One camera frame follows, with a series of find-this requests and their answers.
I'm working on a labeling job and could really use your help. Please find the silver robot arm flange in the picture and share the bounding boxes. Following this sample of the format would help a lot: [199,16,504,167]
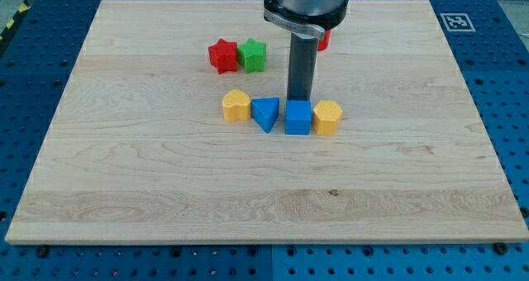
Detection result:
[264,0,349,40]

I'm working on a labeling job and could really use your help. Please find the green star block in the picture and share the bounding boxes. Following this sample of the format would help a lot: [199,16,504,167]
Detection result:
[237,38,267,74]

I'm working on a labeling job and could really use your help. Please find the red star block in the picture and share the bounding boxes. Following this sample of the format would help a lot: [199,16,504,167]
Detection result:
[208,38,238,74]

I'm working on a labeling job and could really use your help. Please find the blue triangle block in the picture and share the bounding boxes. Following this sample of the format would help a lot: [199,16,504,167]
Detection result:
[250,98,279,133]

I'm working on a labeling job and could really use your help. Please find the yellow heart block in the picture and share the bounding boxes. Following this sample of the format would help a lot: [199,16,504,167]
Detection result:
[222,89,251,122]

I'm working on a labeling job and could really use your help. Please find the blue cube block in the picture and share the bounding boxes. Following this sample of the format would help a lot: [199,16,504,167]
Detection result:
[284,100,312,135]

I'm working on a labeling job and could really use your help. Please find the yellow hexagon block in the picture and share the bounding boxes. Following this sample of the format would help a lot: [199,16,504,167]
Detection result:
[312,100,343,136]

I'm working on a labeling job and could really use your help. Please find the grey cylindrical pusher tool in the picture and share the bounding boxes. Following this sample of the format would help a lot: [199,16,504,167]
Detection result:
[287,33,318,101]

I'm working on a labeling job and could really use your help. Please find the wooden board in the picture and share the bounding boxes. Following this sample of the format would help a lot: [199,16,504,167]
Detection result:
[6,0,528,245]

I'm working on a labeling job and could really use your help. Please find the red block behind tool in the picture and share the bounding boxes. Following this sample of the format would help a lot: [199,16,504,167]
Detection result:
[317,30,331,51]

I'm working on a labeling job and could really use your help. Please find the white fiducial marker tag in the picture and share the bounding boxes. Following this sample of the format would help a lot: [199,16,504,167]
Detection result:
[441,12,475,32]

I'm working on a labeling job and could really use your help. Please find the black board stop bolt left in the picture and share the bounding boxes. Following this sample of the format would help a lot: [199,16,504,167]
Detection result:
[35,245,50,259]

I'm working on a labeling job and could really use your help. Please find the black board stop bolt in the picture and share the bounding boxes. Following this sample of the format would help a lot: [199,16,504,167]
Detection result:
[35,245,50,259]
[493,242,508,255]

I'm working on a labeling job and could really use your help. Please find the black board stop bolt right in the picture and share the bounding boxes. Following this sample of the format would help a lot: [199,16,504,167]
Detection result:
[493,242,508,255]

